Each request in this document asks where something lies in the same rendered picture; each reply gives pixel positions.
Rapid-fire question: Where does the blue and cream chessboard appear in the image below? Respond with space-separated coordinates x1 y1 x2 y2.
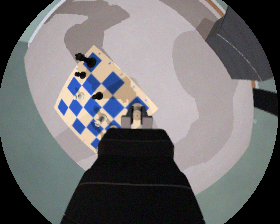
54 45 158 153

